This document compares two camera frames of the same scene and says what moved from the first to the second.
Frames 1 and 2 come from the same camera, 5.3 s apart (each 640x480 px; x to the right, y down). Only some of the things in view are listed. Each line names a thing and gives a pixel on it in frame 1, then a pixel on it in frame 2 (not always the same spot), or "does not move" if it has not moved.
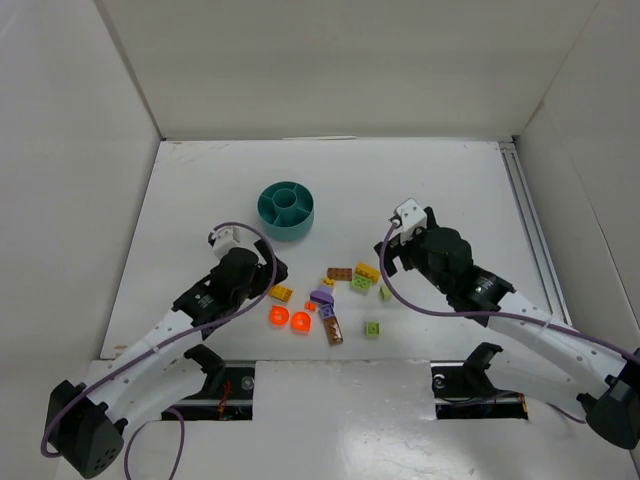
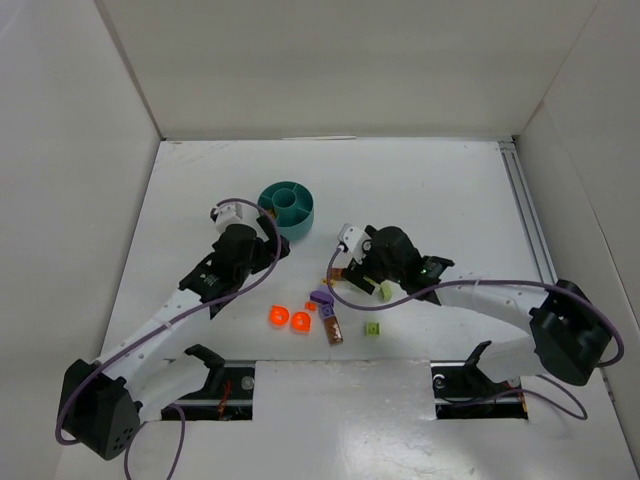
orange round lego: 301,321 does not move
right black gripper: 388,256 → 357,277
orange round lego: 278,315 does not move
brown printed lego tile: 333,331 does not move
